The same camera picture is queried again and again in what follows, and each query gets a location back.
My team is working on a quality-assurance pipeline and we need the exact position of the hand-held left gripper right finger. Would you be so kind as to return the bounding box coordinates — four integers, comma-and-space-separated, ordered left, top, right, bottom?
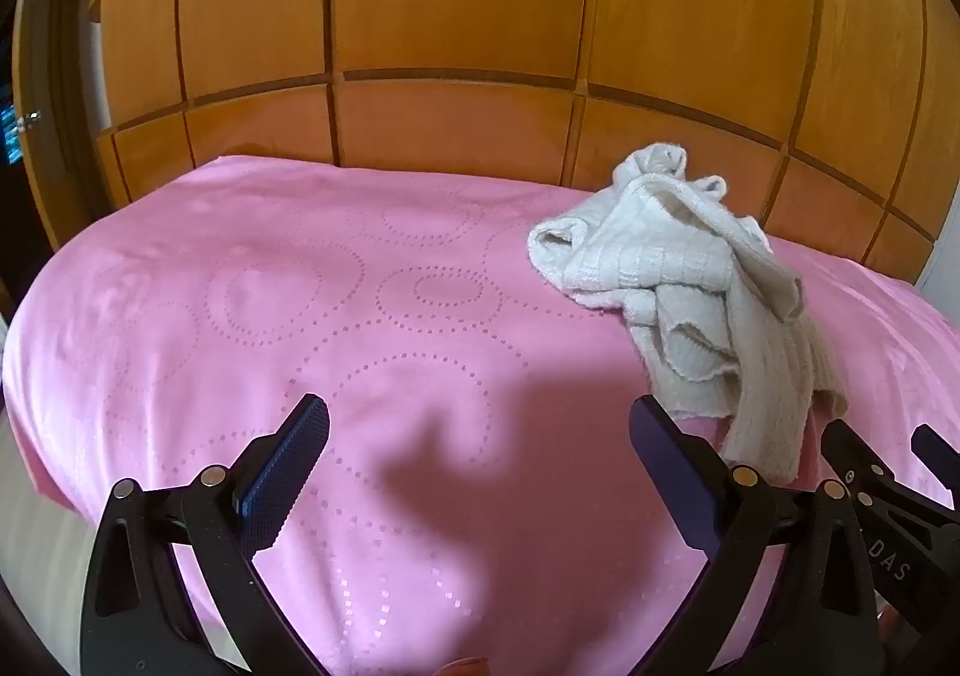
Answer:
630, 394, 883, 676

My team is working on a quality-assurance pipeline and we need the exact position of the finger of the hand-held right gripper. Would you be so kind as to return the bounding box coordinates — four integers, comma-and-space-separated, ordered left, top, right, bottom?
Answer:
910, 424, 960, 480
820, 420, 895, 506

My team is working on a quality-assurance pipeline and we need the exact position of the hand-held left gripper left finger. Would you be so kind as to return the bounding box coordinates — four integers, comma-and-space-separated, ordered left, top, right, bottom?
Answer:
79, 392, 332, 676

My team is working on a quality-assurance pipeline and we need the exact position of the white knitted sweater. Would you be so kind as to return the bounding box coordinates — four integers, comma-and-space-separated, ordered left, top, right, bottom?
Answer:
526, 140, 848, 483

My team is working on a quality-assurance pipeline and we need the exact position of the pink dotted blanket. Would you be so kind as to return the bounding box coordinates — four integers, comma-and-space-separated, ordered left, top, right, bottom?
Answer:
1, 155, 960, 676

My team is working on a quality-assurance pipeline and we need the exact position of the wooden door with knob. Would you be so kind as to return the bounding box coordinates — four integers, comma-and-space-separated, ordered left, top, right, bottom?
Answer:
10, 0, 102, 257

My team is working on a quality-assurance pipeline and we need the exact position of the wooden panelled wardrobe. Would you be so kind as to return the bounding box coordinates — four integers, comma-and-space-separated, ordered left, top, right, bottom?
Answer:
88, 0, 960, 286

